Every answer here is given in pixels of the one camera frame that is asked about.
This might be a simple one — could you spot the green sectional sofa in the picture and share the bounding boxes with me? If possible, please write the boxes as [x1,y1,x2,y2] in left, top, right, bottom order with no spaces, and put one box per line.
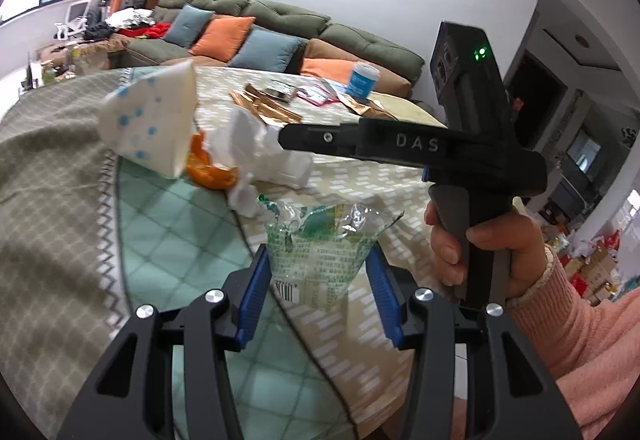
[107,0,423,101]

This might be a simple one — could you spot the dark framed screen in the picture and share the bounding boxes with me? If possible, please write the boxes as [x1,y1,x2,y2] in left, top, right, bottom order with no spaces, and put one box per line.
[567,130,603,181]

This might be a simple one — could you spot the white cloth pile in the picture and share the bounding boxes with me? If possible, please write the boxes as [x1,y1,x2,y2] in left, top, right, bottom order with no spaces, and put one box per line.
[107,8,153,28]

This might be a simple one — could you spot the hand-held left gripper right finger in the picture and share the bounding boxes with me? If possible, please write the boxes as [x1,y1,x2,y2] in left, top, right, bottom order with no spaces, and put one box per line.
[364,247,583,440]

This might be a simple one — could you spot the pile of cardboard boxes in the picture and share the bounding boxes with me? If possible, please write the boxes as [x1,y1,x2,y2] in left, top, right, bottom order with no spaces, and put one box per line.
[540,220,640,306]

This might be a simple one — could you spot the orange cushion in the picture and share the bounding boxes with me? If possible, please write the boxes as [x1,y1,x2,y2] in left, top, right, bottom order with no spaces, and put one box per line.
[189,15,256,58]
[300,58,361,84]

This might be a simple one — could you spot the yellow-green patterned tablecloth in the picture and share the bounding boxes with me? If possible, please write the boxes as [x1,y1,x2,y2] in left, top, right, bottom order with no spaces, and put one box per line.
[107,65,451,440]

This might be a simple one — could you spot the dark snack packet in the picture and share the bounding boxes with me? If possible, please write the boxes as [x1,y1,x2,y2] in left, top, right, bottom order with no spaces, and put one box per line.
[262,79,296,100]

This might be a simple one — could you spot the teal checked table mat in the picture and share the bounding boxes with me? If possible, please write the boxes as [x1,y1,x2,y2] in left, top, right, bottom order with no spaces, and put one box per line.
[115,145,361,440]

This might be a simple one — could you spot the white office chair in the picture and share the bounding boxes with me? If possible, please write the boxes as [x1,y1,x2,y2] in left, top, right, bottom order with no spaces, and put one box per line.
[54,0,93,41]

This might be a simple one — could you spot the green printed clear plastic bag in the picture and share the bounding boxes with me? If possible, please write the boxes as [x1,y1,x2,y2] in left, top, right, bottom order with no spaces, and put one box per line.
[257,194,401,311]

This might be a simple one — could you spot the red cloth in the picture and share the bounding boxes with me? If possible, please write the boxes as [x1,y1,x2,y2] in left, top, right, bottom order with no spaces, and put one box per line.
[131,23,172,41]

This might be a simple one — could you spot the red-edged clear plastic bag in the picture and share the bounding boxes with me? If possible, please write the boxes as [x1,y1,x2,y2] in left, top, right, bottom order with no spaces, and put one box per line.
[295,80,338,107]

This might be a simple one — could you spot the large blue cushion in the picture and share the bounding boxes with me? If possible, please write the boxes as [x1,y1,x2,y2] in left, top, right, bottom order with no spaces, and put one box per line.
[229,28,306,74]

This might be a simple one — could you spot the small blue cushion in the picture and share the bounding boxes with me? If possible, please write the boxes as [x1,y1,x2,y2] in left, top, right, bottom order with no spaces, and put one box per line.
[164,3,211,48]

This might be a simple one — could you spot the blue cup with white lid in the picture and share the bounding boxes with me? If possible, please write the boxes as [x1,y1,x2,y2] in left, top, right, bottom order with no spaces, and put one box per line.
[346,62,380,100]

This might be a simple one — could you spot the large gold foil wrapper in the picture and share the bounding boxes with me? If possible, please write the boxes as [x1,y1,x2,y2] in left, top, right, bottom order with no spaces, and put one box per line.
[229,83,303,126]

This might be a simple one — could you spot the orange peel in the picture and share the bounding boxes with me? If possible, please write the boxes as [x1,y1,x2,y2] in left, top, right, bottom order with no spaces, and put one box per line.
[186,130,240,191]

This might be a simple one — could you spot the person's right hand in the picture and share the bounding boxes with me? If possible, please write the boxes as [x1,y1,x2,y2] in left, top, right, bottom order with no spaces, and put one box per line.
[424,205,548,306]

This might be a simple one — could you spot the blue dotted paper cup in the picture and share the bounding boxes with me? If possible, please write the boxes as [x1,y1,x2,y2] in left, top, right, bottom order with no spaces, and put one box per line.
[96,59,197,180]

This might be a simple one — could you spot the person's right forearm pink sleeve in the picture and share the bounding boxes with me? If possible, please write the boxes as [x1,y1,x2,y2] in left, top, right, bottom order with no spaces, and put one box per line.
[505,245,640,440]

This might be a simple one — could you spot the grey-green quilted blanket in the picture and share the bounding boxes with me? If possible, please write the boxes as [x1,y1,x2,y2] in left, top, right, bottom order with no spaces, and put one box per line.
[0,68,151,386]

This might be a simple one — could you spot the white tissue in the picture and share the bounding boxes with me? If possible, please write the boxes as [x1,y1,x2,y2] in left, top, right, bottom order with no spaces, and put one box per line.
[215,111,315,218]

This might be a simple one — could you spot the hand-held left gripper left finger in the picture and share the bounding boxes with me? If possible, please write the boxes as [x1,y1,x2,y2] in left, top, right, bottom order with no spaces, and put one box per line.
[55,244,273,440]

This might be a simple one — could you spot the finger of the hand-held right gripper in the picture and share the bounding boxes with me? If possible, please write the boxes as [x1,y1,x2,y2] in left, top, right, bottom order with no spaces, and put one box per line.
[277,117,366,156]

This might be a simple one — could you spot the black bag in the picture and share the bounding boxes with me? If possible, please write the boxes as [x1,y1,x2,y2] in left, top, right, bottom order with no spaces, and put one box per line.
[82,20,116,41]

